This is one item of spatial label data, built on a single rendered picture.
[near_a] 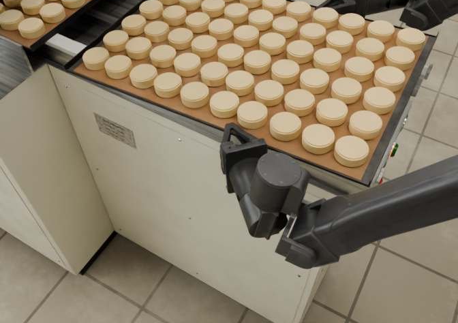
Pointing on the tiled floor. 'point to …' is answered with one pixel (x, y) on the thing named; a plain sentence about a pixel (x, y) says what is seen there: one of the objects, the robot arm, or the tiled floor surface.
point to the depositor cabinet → (49, 164)
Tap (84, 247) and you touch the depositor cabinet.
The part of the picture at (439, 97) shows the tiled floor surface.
